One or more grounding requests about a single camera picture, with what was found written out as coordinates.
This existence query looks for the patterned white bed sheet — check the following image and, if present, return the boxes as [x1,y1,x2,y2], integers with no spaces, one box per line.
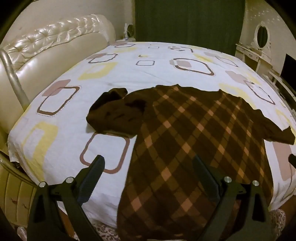
[7,41,296,229]

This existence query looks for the cream tufted headboard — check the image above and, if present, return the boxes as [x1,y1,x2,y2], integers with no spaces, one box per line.
[0,14,116,116]

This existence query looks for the small round table mirror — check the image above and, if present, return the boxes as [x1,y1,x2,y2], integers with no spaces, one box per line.
[122,23,135,40]

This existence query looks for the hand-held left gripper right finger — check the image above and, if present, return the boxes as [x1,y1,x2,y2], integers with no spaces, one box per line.
[192,155,271,241]

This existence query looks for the black screen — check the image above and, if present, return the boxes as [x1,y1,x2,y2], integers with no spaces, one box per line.
[280,54,296,84]

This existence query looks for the cream bed frame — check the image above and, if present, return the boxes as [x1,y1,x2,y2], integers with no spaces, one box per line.
[0,153,37,227]

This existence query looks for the green curtain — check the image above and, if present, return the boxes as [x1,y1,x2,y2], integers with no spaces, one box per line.
[135,0,245,56]

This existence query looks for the brown plaid garment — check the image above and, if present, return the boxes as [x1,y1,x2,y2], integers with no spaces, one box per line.
[86,85,296,241]

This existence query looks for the white vanity with oval mirror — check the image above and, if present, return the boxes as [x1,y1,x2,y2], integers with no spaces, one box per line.
[235,21,278,77]

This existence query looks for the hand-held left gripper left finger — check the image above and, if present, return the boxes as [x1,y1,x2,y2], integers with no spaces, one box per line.
[27,155,105,241]

